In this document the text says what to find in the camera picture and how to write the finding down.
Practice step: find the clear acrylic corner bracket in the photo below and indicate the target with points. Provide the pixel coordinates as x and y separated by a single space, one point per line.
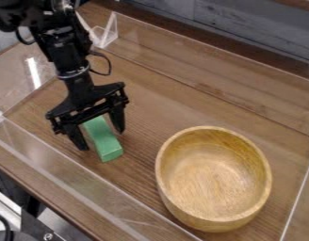
102 35

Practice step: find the green rectangular block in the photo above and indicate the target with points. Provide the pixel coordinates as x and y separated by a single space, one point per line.
106 142

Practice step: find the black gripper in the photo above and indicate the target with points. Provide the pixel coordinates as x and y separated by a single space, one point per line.
87 102

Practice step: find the clear acrylic tray wall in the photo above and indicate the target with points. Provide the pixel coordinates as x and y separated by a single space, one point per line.
183 83

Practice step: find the brown wooden bowl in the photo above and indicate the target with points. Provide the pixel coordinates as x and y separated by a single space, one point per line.
214 178

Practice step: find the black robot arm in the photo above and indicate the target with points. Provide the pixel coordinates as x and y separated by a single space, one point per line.
65 44

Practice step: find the black metal table frame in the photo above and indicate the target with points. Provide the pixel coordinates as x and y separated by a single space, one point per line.
27 220

